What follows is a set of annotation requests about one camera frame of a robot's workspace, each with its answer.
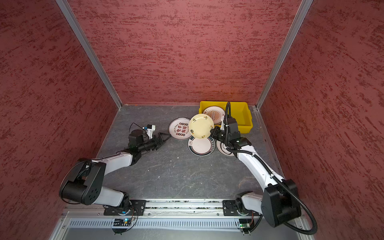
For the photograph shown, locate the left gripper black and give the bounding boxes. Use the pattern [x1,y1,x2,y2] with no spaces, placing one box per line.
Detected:
[138,132,172,152]

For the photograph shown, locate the white plate flower outline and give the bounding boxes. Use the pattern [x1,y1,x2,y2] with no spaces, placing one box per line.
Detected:
[216,141,235,157]

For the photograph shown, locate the cream plate small flowers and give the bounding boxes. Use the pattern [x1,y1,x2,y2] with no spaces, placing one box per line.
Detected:
[189,114,215,139]

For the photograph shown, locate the orange sunburst plate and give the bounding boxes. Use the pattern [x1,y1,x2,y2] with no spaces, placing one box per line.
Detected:
[203,106,225,125]

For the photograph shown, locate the green rim plate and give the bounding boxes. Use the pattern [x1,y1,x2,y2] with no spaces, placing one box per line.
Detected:
[188,136,216,157]

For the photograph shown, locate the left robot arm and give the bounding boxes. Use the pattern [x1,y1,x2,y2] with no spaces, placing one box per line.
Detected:
[59,128,172,214]

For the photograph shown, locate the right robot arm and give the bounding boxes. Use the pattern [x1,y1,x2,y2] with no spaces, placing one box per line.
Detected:
[211,116,302,227]

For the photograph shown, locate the yellow plastic bin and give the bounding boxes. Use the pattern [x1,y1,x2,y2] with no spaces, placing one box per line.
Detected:
[199,101,253,134]

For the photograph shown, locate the white plate red characters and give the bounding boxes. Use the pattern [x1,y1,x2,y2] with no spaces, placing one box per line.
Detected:
[168,118,192,140]

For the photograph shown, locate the left circuit board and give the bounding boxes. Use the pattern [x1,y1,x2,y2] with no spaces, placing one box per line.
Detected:
[112,219,132,235]

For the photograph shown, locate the circuit board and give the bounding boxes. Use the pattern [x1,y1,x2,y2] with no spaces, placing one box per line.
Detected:
[238,219,255,235]
[112,219,132,235]

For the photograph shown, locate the right circuit board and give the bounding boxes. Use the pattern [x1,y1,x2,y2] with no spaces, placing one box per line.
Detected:
[238,219,255,235]

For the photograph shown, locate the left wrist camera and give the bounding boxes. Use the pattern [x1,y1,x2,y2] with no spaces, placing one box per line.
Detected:
[146,125,156,140]

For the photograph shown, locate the thin black camera cable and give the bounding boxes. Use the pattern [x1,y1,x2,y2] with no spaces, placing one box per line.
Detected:
[128,122,148,134]

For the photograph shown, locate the black corrugated cable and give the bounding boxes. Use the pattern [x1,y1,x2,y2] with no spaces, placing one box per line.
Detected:
[224,101,318,235]

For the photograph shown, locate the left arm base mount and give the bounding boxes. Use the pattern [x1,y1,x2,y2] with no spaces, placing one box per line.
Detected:
[103,200,147,217]

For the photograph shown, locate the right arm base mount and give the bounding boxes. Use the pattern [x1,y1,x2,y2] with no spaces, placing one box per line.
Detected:
[223,200,250,217]

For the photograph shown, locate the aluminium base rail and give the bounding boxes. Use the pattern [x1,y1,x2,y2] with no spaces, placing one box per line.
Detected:
[50,199,315,240]

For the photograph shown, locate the aluminium corner post right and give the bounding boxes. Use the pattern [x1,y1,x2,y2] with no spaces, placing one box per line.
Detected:
[256,0,313,111]

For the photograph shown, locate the aluminium corner post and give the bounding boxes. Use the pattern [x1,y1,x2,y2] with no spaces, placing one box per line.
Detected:
[256,0,313,111]
[56,0,123,110]

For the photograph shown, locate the aluminium corner post left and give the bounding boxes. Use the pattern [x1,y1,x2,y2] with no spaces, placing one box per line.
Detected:
[56,0,123,110]

